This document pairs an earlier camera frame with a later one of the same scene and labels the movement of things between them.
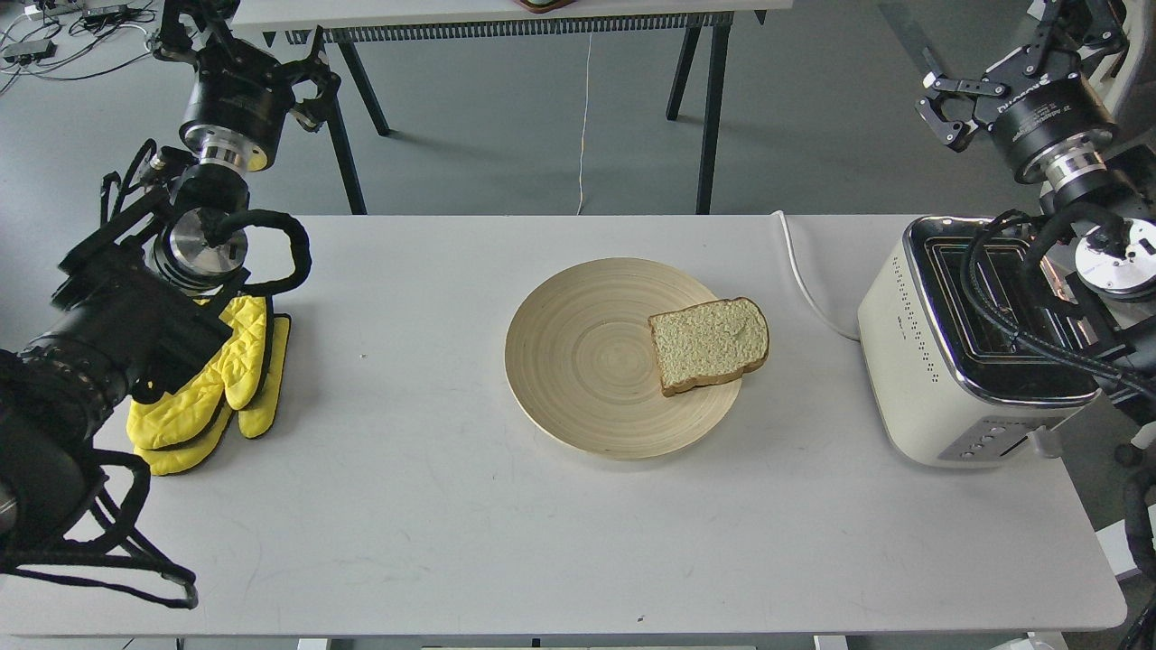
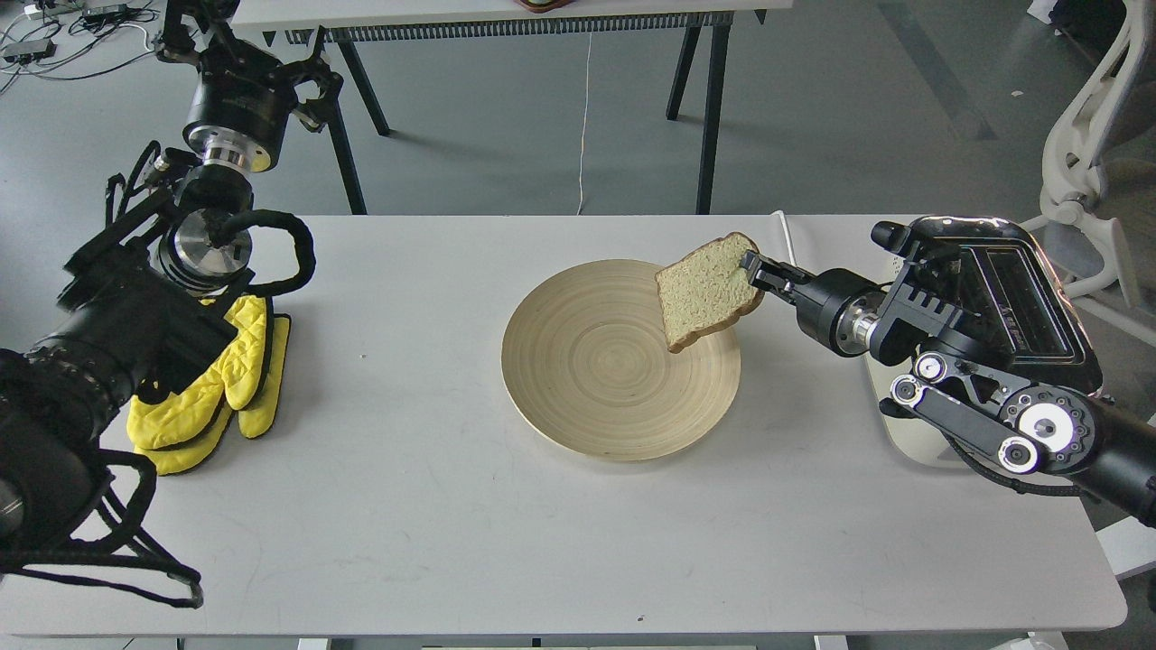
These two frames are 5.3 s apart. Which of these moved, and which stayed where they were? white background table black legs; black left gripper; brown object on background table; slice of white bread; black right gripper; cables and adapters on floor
Moved: slice of white bread; black right gripper
Stayed: brown object on background table; black left gripper; white background table black legs; cables and adapters on floor
